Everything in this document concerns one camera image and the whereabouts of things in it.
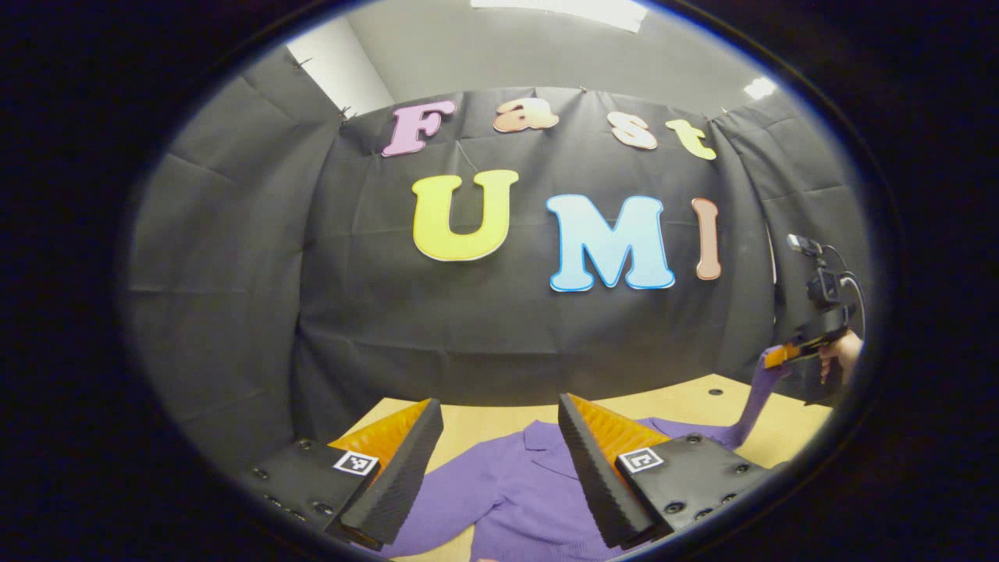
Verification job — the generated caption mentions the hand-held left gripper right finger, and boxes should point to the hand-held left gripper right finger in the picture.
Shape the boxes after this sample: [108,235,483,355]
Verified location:
[557,393,773,550]

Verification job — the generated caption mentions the black backdrop cloth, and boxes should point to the black backdrop cloth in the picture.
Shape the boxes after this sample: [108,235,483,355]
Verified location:
[125,43,875,469]

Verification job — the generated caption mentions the purple polo shirt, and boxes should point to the purple polo shirt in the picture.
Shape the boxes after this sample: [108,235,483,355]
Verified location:
[375,343,793,562]

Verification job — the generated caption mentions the large ceiling light panel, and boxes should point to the large ceiling light panel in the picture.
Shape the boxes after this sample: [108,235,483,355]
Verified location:
[471,0,649,34]

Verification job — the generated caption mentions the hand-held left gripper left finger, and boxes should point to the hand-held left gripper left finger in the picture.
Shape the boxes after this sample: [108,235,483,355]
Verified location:
[234,398,444,551]

